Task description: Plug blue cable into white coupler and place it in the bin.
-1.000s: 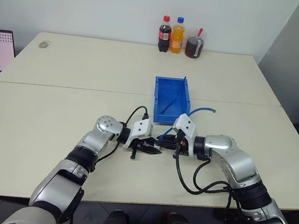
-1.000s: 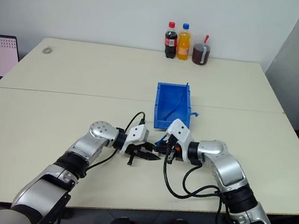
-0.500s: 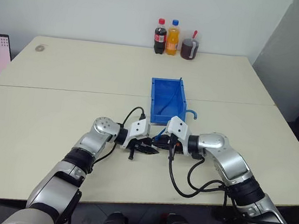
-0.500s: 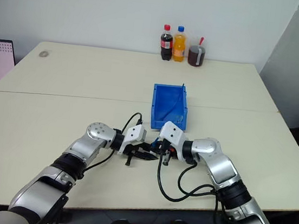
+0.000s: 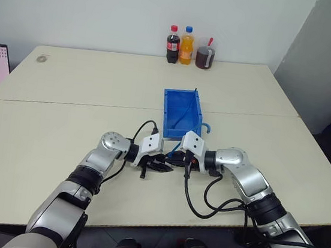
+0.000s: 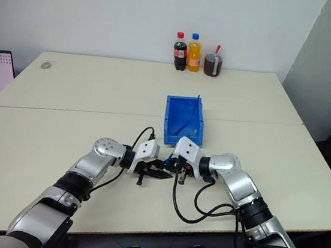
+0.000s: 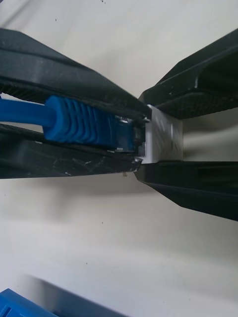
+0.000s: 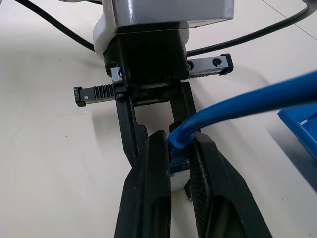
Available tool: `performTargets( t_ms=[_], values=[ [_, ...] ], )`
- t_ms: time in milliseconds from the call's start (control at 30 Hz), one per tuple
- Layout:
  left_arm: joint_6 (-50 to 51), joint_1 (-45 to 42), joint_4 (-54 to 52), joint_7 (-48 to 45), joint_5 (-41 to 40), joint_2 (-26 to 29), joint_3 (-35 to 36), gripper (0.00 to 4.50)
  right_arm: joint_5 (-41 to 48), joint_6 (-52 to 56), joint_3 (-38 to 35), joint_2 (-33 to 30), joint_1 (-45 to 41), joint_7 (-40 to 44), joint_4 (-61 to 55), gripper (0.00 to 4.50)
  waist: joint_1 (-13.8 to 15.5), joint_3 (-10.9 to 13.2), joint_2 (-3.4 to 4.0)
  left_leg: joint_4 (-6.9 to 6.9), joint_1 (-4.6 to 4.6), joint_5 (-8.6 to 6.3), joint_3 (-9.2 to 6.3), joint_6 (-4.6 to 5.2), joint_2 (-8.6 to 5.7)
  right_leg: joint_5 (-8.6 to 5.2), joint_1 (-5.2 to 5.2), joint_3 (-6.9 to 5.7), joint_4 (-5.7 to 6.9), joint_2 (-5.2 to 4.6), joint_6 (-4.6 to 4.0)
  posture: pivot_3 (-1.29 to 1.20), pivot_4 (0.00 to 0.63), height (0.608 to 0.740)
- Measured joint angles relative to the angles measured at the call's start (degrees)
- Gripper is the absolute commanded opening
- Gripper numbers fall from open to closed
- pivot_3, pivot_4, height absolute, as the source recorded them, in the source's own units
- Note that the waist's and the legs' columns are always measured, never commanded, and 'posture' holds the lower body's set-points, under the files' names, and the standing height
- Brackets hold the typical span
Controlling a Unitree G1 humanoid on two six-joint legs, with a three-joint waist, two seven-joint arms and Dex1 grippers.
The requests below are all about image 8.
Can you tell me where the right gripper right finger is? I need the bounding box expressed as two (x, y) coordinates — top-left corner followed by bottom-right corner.
(189, 132), (273, 238)

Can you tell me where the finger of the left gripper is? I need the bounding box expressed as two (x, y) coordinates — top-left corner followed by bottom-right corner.
(169, 81), (199, 133)
(115, 86), (150, 166)

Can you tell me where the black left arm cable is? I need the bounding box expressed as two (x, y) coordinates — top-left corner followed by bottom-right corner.
(23, 0), (317, 57)

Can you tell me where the blue plastic bin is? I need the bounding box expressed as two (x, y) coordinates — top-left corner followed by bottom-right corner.
(276, 106), (317, 194)

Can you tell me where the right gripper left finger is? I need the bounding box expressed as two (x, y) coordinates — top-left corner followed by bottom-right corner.
(114, 129), (172, 238)

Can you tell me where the blue cable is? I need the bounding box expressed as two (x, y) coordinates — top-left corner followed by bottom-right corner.
(167, 70), (317, 175)

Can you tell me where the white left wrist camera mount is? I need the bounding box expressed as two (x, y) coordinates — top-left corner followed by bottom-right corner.
(93, 0), (235, 59)

